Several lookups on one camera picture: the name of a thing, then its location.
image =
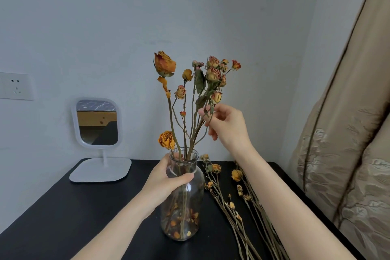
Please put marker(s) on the person's right hand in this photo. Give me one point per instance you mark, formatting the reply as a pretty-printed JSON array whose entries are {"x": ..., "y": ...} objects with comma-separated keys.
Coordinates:
[{"x": 231, "y": 128}]

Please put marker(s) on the person's left hand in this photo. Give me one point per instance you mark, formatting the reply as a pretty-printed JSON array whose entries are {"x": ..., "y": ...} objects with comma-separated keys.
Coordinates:
[{"x": 161, "y": 186}]

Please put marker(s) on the clear glass vase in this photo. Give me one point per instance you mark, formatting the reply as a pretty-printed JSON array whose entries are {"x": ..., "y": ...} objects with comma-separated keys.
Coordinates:
[{"x": 195, "y": 202}]

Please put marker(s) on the round yellow dried flower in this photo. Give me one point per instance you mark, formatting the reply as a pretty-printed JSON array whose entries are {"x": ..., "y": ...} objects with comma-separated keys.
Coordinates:
[{"x": 166, "y": 140}]

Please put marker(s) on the person's right forearm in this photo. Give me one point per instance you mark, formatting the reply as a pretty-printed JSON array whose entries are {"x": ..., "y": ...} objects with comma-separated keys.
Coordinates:
[{"x": 289, "y": 208}]

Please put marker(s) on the person's left forearm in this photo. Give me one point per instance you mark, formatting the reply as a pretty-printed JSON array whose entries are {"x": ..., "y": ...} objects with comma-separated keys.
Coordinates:
[{"x": 112, "y": 235}]

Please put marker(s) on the pile of dried orange petals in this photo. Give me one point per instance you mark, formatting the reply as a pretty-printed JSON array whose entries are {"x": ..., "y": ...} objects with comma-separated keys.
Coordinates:
[{"x": 176, "y": 234}]

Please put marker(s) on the white standing mirror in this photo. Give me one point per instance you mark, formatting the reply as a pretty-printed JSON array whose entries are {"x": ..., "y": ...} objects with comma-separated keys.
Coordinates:
[{"x": 100, "y": 171}]

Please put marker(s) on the black table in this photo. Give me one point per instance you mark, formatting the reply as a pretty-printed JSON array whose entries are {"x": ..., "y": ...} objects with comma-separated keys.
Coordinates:
[{"x": 76, "y": 217}]

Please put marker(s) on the beige embroidered curtain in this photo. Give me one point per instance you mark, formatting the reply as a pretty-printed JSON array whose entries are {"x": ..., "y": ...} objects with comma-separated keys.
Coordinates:
[{"x": 350, "y": 162}]

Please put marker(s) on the white wall socket panel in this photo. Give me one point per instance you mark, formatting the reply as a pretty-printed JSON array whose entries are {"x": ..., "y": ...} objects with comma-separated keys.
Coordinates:
[{"x": 15, "y": 86}]

